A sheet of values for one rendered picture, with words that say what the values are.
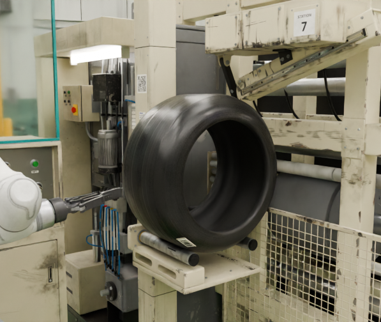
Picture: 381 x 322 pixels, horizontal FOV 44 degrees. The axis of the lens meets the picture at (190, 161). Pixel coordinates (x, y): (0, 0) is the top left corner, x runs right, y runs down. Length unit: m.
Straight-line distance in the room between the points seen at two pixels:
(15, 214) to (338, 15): 1.17
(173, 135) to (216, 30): 0.61
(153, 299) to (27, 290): 0.53
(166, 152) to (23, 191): 0.50
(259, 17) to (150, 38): 0.43
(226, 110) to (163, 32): 0.48
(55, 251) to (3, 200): 0.96
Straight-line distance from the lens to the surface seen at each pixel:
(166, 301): 2.14
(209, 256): 2.01
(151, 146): 1.58
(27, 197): 1.25
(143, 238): 1.91
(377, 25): 1.71
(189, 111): 1.59
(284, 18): 1.75
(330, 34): 1.68
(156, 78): 1.94
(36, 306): 2.24
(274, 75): 1.94
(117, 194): 1.57
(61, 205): 1.47
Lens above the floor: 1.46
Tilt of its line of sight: 8 degrees down
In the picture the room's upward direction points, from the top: straight up
